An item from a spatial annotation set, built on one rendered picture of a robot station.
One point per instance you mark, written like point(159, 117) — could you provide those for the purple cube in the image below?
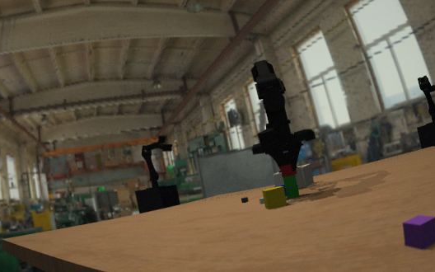
point(419, 232)

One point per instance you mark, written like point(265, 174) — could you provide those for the olive yellow cube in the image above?
point(274, 197)

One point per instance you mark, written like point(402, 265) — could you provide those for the green block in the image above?
point(289, 181)
point(292, 191)

